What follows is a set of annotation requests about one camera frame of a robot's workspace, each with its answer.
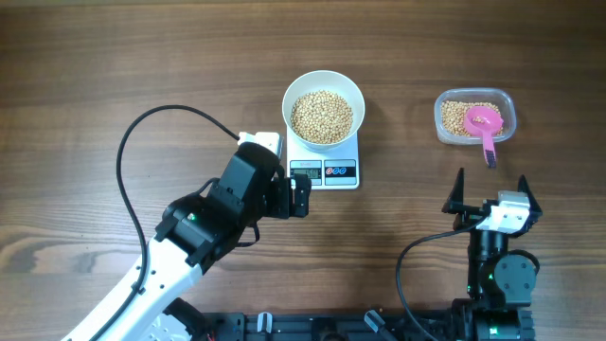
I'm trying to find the pink plastic measuring scoop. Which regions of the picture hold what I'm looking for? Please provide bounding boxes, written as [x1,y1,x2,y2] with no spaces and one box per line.
[463,106,503,169]

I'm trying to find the soybeans in white bowl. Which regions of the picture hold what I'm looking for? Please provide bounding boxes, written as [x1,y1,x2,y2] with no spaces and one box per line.
[290,90,353,145]

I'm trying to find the soybeans pile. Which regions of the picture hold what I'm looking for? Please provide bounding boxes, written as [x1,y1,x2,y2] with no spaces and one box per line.
[440,100,501,137]

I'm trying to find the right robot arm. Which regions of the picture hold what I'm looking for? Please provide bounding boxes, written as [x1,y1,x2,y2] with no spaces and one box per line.
[442,170,543,341]

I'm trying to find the white bowl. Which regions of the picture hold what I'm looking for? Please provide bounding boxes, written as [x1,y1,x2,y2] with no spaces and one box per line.
[282,70,365,152]

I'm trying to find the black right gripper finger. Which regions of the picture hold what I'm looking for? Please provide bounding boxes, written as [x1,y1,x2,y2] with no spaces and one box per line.
[517,175,543,216]
[441,168,465,213]

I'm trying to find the clear plastic container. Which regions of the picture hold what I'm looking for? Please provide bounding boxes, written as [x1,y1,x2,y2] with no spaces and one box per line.
[434,88,517,145]

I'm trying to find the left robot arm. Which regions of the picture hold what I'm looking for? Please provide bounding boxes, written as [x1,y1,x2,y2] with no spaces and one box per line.
[66,142,312,340]

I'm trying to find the white digital kitchen scale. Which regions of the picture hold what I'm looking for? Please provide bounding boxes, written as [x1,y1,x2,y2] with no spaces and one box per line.
[287,132,361,190]

